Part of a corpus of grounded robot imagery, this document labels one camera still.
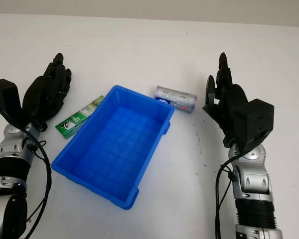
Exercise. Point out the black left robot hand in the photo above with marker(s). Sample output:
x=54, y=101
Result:
x=43, y=94

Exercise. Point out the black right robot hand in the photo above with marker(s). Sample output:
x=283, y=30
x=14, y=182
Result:
x=233, y=104

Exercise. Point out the silver purple tissue roll pack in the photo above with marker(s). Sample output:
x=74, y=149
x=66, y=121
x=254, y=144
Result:
x=177, y=99

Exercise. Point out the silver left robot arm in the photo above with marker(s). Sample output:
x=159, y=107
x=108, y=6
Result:
x=12, y=149

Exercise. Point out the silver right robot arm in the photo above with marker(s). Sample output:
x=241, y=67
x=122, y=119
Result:
x=254, y=179

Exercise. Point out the blue plastic tray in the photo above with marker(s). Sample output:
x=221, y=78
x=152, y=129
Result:
x=114, y=149

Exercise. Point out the green white flat box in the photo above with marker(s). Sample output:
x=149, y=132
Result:
x=72, y=123

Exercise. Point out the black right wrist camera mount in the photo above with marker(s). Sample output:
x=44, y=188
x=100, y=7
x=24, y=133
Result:
x=259, y=119

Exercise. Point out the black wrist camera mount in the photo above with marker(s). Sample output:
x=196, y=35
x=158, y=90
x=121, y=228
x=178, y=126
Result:
x=5, y=97
x=259, y=119

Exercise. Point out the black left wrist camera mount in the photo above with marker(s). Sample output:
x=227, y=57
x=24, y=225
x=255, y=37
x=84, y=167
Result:
x=5, y=97

